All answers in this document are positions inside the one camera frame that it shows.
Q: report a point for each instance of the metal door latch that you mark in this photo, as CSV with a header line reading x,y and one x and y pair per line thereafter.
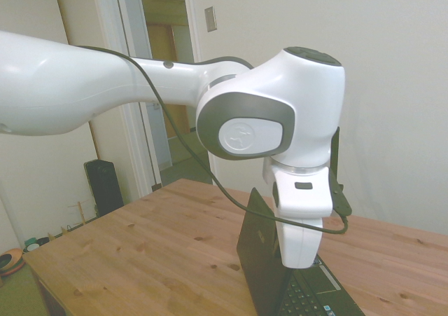
x,y
155,106

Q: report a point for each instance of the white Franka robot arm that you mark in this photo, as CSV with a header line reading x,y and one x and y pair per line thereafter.
x,y
70,84

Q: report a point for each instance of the orange bowl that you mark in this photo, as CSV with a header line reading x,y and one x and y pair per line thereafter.
x,y
12,258

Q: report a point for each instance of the black bowl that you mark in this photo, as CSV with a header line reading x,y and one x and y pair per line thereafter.
x,y
43,241

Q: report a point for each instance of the small wooden rack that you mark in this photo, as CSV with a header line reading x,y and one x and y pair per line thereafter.
x,y
81,214

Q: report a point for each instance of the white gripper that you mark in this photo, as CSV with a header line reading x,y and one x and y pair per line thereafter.
x,y
299,242

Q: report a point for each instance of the brown wooden door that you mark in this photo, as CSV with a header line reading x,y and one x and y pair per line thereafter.
x,y
159,42

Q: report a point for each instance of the black tower speaker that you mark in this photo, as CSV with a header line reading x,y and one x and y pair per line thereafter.
x,y
105,190

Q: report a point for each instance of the metal wall switch plate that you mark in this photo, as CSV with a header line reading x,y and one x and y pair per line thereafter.
x,y
210,19

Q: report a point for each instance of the black laptop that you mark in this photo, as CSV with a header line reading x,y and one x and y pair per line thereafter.
x,y
260,246

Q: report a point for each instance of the white open door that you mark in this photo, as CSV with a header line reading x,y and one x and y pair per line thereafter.
x,y
159,144

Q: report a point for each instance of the teal and white cup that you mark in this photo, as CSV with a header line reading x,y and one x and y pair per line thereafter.
x,y
31,245

